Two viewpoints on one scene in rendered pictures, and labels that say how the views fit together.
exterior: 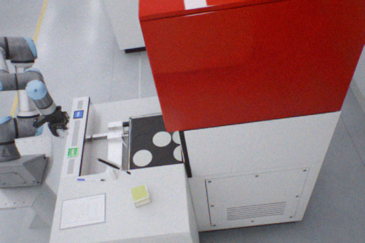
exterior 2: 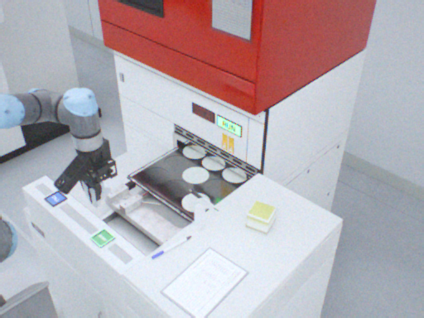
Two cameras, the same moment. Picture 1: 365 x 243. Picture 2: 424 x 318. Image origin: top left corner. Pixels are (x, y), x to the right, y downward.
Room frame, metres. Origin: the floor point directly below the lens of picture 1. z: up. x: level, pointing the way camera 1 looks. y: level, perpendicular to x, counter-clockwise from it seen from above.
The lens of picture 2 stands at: (0.27, 1.14, 2.01)
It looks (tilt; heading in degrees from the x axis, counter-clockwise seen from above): 37 degrees down; 308
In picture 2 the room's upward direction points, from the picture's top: 1 degrees clockwise
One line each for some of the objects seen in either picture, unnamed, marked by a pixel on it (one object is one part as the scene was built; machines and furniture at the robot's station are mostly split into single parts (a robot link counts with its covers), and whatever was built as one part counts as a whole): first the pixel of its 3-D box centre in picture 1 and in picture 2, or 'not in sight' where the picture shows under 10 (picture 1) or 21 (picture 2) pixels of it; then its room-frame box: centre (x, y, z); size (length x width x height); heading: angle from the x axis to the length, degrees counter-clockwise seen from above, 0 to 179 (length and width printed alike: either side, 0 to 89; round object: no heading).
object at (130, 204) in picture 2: (114, 136); (131, 203); (1.24, 0.38, 0.89); 0.08 x 0.03 x 0.03; 86
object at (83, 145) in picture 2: (47, 105); (86, 137); (1.14, 0.57, 1.33); 0.08 x 0.08 x 0.05
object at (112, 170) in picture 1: (115, 169); (203, 208); (0.93, 0.35, 1.03); 0.06 x 0.04 x 0.13; 86
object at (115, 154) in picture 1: (115, 150); (146, 219); (1.16, 0.38, 0.87); 0.36 x 0.08 x 0.03; 176
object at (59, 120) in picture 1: (55, 117); (94, 161); (1.13, 0.57, 1.25); 0.09 x 0.08 x 0.12; 86
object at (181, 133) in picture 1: (179, 95); (182, 117); (1.34, -0.02, 1.02); 0.82 x 0.03 x 0.40; 176
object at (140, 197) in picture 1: (140, 195); (261, 218); (0.79, 0.24, 1.00); 0.07 x 0.07 x 0.07; 11
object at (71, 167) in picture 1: (80, 140); (82, 233); (1.26, 0.58, 0.89); 0.55 x 0.09 x 0.14; 176
